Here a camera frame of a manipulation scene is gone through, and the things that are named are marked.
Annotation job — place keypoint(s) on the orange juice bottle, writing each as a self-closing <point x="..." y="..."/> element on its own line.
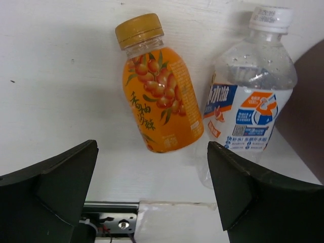
<point x="158" y="87"/>

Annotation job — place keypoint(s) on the brown plastic bin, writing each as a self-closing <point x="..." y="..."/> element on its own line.
<point x="301" y="120"/>

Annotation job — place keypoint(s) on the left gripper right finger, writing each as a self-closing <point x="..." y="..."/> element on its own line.
<point x="259" y="205"/>

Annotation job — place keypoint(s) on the clear bottle orange blue label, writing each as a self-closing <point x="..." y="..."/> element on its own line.
<point x="251" y="83"/>

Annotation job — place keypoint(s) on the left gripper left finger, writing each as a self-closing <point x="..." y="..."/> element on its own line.
<point x="44" y="202"/>

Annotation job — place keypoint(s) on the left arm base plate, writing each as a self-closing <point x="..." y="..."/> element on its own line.
<point x="112" y="218"/>

